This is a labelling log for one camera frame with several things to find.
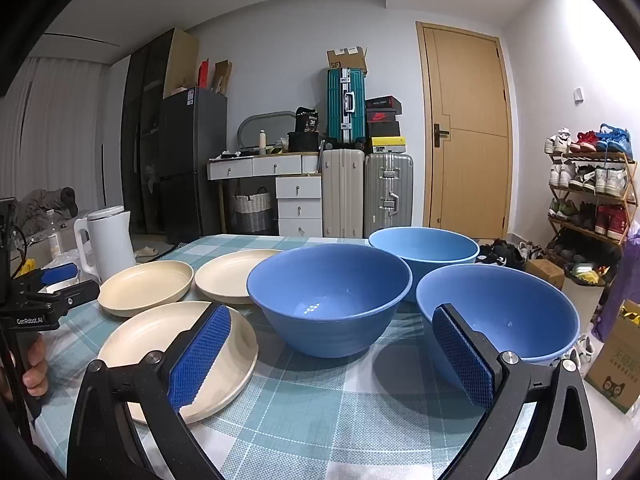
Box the white electric kettle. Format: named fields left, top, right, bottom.
left=74, top=205, right=137, bottom=285

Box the beige suitcase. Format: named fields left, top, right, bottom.
left=321, top=147, right=366, bottom=239

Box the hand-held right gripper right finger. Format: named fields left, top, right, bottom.
left=431, top=303, right=598, bottom=480

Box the silver suitcase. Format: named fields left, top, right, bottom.
left=363, top=152, right=415, bottom=238

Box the pile of dark shoes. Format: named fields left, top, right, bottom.
left=477, top=237, right=551, bottom=267

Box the black glass cabinet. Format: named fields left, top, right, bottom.
left=120, top=27, right=176, bottom=235

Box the black paper bag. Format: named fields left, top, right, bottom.
left=295, top=106, right=321, bottom=134

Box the tall cardboard box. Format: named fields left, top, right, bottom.
left=162, top=27, right=200, bottom=100

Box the clear plastic bottle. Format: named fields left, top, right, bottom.
left=45, top=210, right=62, bottom=258

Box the flat brown cardboard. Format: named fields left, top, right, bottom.
left=214, top=60, right=233, bottom=96

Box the white drawer cabinet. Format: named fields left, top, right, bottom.
left=275, top=175, right=323, bottom=238

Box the wooden door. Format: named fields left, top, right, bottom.
left=416, top=21, right=513, bottom=241

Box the dark clothes pile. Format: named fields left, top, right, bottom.
left=15, top=186, right=80, bottom=236

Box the light blue bowl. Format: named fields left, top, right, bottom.
left=368, top=226, right=481, bottom=303

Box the white sneaker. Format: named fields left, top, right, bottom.
left=570, top=334, right=596, bottom=378

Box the purple bag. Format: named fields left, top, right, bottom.
left=592, top=227, right=640, bottom=343

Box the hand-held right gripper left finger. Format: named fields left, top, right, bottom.
left=66, top=303, right=232, bottom=480

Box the dark grey refrigerator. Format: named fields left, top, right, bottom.
left=159, top=86, right=228, bottom=246

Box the cream plate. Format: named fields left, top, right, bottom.
left=194, top=249, right=286, bottom=308
left=97, top=260, right=195, bottom=318
left=97, top=301, right=259, bottom=426

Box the green printed cardboard box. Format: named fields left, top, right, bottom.
left=584, top=300, right=640, bottom=415

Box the small brown cardboard box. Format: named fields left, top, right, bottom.
left=525, top=258, right=566, bottom=291

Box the black shoe box red lid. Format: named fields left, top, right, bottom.
left=365, top=96, right=402, bottom=115

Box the teal checkered tablecloth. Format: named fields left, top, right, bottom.
left=30, top=234, right=626, bottom=480

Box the woven laundry basket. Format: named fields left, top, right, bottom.
left=235, top=187, right=273, bottom=233

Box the teal suitcase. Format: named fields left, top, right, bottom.
left=326, top=67, right=367, bottom=150

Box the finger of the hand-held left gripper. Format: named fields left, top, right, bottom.
left=45, top=280, right=101, bottom=311
left=15, top=262, right=80, bottom=295

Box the white curtain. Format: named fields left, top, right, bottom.
left=0, top=55, right=111, bottom=211

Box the oval mirror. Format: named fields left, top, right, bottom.
left=237, top=110, right=297, bottom=151

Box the person's left hand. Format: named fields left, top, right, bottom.
left=20, top=332, right=51, bottom=400

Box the black storage box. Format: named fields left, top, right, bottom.
left=287, top=131, right=321, bottom=153

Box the white dressing desk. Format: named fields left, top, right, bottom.
left=207, top=152, right=321, bottom=236

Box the white trash bin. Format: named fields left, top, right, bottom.
left=562, top=262, right=608, bottom=331

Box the black cable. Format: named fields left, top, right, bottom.
left=11, top=227, right=27, bottom=277

